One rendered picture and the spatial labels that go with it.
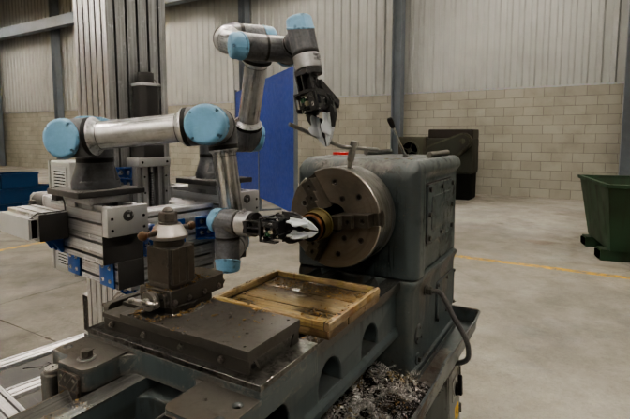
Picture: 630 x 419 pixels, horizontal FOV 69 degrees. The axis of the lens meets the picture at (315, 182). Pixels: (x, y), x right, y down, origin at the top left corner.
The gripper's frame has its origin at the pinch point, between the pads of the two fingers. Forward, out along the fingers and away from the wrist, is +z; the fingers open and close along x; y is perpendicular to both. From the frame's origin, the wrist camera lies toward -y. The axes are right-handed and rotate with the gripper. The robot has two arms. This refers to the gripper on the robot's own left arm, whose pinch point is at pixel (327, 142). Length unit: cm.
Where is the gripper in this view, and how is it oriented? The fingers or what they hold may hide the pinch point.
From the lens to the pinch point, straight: 129.4
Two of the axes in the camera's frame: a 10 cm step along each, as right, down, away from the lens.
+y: -5.1, 0.9, -8.6
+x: 8.4, -1.8, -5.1
